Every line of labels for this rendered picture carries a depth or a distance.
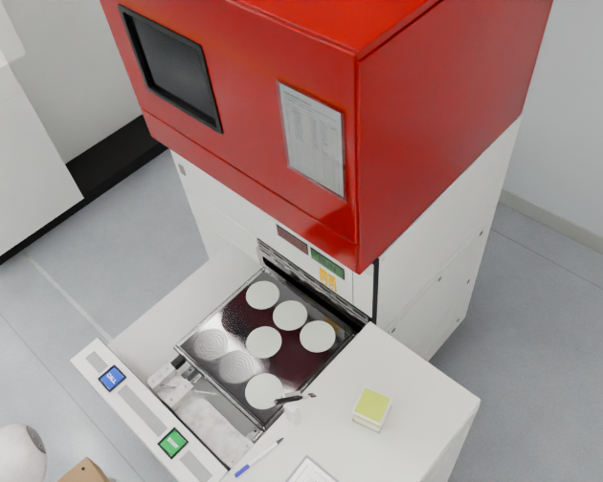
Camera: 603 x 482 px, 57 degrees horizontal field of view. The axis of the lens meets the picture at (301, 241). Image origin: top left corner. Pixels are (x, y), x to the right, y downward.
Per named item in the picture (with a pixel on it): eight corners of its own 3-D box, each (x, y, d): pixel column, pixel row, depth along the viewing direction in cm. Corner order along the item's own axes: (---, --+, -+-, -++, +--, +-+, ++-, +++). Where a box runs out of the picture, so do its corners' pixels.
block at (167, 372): (170, 365, 158) (167, 361, 156) (178, 373, 157) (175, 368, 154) (147, 385, 155) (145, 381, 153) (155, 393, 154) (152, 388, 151)
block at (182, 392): (188, 383, 155) (186, 378, 152) (196, 390, 153) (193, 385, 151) (166, 404, 151) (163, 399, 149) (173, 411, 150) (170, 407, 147)
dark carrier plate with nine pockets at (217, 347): (264, 272, 175) (264, 271, 174) (349, 335, 158) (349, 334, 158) (180, 347, 160) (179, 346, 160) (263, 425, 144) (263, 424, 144)
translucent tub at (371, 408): (364, 396, 139) (364, 384, 134) (391, 408, 137) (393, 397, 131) (351, 422, 135) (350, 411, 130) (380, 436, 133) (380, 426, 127)
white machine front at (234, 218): (198, 210, 203) (168, 124, 172) (375, 339, 165) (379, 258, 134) (191, 216, 202) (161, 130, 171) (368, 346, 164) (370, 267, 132)
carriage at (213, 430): (171, 368, 161) (168, 363, 159) (259, 453, 144) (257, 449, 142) (149, 388, 158) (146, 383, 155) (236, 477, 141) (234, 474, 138)
